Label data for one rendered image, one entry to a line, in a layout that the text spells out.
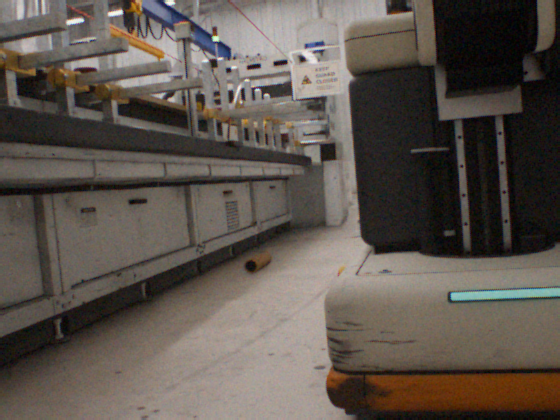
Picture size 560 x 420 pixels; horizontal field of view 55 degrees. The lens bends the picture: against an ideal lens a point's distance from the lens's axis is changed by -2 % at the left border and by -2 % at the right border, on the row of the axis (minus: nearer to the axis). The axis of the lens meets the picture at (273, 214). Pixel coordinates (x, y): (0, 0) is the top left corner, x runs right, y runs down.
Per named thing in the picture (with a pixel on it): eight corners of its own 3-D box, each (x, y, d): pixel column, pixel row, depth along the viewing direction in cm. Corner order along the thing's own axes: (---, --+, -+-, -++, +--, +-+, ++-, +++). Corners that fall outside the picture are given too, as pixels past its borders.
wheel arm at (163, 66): (172, 75, 155) (171, 60, 154) (167, 73, 151) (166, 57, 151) (40, 96, 165) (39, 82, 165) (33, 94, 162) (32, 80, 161)
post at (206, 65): (219, 155, 280) (210, 60, 277) (216, 155, 276) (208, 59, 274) (212, 156, 281) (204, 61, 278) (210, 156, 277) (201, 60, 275)
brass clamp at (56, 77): (91, 91, 164) (89, 74, 164) (64, 84, 151) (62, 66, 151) (73, 94, 166) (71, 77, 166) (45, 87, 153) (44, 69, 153)
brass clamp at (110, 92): (130, 102, 189) (129, 88, 188) (110, 97, 176) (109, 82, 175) (114, 105, 190) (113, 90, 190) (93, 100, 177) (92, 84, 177)
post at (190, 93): (200, 138, 255) (191, 40, 252) (196, 137, 250) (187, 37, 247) (191, 139, 256) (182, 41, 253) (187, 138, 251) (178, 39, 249)
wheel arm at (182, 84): (204, 90, 179) (202, 76, 179) (200, 88, 176) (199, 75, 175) (86, 107, 189) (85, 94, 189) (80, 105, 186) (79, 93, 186)
